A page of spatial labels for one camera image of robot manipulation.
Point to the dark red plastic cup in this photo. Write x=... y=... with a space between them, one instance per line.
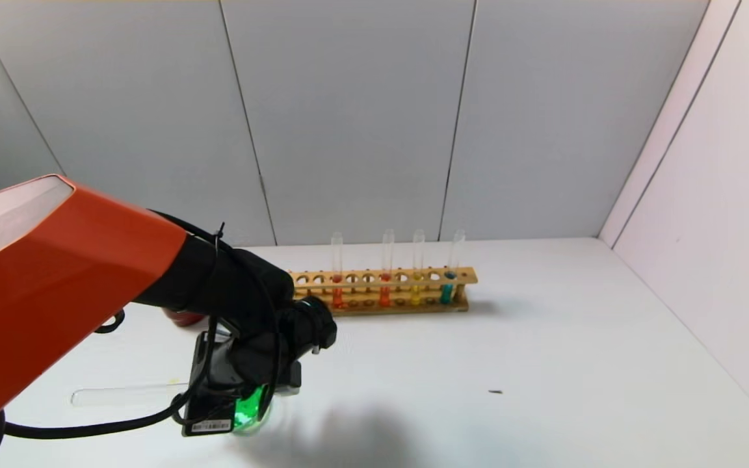
x=183 y=318

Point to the clear glass dish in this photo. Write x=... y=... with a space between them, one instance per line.
x=254 y=413

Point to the orange pigment glass test tube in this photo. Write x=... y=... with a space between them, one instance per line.
x=337 y=298
x=384 y=297

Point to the wooden test tube rack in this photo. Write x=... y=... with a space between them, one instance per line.
x=400 y=284

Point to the blue pigment glass test tube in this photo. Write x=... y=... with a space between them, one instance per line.
x=446 y=294

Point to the yellow pigment glass test tube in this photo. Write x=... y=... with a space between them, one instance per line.
x=415 y=296
x=127 y=394

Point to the orange and black left arm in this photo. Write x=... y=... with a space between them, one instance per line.
x=56 y=273

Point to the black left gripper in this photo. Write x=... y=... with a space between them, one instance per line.
x=210 y=422

